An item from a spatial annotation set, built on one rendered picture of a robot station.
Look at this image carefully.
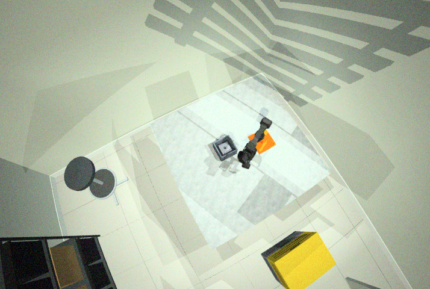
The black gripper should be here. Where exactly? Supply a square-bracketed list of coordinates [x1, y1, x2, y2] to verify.
[242, 149, 257, 169]

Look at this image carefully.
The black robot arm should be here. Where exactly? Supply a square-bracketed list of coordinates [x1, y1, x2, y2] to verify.
[238, 117, 272, 164]

